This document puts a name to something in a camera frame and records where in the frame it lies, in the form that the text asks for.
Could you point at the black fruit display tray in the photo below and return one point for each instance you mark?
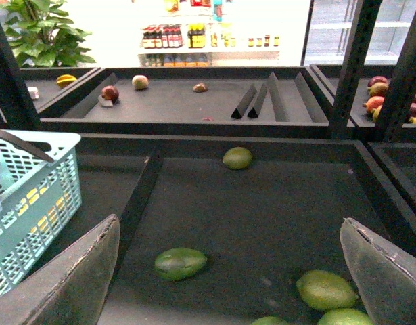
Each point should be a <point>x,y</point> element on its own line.
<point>261,227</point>

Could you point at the green lime far back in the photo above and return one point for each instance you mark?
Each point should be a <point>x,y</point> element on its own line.
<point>237,158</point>

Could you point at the green potted plant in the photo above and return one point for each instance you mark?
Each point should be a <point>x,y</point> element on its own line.
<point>41,35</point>

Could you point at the black upper display tray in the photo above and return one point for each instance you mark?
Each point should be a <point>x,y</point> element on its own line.
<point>225,101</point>

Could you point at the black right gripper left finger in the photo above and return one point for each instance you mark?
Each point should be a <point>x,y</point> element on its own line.
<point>71,288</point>

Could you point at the white grocery shelf with bottles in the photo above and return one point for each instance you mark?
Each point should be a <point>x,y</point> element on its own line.
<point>203,33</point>

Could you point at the light teal plastic basket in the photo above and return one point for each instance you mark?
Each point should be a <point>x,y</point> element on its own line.
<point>37,199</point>

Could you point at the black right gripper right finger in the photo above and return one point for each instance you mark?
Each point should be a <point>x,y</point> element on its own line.
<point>384,274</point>

